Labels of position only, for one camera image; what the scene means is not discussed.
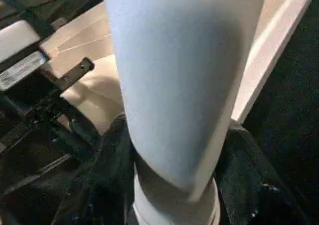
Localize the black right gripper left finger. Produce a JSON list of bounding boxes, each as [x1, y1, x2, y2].
[[53, 113, 141, 225]]

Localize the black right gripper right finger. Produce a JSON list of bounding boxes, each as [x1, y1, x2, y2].
[[215, 119, 315, 225]]

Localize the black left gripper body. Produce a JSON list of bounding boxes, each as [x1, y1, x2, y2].
[[0, 56, 101, 194]]

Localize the white plastic table leg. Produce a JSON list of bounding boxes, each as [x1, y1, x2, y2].
[[100, 0, 272, 225]]

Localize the white plastic table top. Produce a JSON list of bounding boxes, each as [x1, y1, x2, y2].
[[39, 0, 319, 136]]

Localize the black mat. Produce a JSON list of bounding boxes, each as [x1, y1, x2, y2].
[[0, 0, 319, 225]]

